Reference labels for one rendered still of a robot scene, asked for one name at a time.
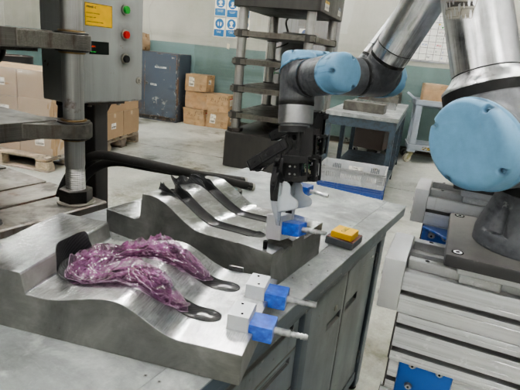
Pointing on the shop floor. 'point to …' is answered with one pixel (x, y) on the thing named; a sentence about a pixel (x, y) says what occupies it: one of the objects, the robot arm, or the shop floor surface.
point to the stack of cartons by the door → (206, 103)
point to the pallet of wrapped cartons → (20, 73)
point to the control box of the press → (99, 67)
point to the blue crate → (354, 189)
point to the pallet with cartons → (122, 124)
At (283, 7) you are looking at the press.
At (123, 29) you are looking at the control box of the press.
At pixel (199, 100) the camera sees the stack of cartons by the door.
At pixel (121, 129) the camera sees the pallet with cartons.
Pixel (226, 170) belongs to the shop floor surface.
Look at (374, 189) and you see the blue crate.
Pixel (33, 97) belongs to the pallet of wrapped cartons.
